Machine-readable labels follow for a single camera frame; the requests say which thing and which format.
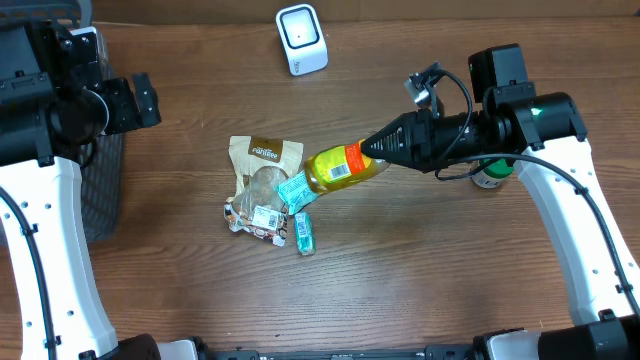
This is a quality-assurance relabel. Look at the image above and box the white barcode scanner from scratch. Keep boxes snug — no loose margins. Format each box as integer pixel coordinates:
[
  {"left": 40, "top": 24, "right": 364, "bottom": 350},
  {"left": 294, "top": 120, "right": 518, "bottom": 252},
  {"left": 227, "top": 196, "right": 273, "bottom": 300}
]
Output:
[{"left": 275, "top": 3, "right": 329, "bottom": 76}]

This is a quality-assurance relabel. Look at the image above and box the yellow bottle silver cap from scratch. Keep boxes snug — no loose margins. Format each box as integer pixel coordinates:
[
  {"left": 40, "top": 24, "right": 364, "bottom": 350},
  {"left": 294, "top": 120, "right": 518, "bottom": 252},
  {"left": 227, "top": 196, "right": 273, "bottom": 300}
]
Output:
[{"left": 304, "top": 139, "right": 390, "bottom": 195}]

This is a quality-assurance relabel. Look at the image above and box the green white tissue cup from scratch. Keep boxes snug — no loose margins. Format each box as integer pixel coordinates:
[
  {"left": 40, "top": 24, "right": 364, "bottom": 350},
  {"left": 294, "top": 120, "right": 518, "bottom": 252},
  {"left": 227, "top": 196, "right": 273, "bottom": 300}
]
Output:
[{"left": 470, "top": 159, "right": 514, "bottom": 189}]

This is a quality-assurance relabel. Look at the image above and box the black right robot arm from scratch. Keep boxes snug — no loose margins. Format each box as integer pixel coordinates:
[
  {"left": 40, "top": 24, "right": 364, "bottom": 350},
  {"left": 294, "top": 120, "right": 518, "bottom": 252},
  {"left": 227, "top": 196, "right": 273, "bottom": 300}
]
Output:
[{"left": 361, "top": 44, "right": 639, "bottom": 359}]

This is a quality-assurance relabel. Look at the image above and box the green Kleenex tissue pack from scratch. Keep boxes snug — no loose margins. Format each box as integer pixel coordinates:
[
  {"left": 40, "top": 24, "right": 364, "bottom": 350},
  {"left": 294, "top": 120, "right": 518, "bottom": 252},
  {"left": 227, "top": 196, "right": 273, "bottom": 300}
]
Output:
[{"left": 294, "top": 212, "right": 316, "bottom": 256}]

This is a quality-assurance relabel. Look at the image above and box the brown cookie pouch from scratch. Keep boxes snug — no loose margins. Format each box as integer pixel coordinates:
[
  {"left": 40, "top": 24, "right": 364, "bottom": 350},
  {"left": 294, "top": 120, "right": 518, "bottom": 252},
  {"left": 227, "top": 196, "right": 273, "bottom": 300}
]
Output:
[{"left": 229, "top": 136, "right": 304, "bottom": 220}]

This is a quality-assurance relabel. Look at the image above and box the small printed snack bag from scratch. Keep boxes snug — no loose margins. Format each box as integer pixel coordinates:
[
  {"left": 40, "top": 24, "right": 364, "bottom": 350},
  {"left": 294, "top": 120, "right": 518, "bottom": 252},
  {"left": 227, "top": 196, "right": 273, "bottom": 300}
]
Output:
[{"left": 224, "top": 199, "right": 288, "bottom": 247}]

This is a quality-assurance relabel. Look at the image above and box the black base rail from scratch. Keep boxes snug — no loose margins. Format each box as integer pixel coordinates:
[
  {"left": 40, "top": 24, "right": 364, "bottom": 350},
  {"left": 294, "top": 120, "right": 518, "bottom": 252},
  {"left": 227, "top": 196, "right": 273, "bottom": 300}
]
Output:
[{"left": 119, "top": 344, "right": 566, "bottom": 360}]

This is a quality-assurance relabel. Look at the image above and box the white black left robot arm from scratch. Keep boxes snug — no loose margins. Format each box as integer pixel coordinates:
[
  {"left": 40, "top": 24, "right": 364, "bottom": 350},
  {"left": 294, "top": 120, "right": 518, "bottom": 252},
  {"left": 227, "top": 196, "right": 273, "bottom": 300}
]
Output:
[{"left": 1, "top": 21, "right": 206, "bottom": 359}]

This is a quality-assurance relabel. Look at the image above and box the grey plastic mesh basket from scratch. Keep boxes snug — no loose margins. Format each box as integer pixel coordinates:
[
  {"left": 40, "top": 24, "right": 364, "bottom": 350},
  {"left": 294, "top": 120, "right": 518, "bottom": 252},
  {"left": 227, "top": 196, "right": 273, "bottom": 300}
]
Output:
[{"left": 1, "top": 0, "right": 124, "bottom": 242}]

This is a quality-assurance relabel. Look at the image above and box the teal snack packet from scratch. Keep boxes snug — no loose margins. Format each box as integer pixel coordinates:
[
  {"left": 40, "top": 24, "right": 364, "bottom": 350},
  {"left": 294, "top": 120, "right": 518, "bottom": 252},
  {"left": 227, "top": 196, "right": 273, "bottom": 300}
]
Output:
[{"left": 276, "top": 171, "right": 319, "bottom": 216}]

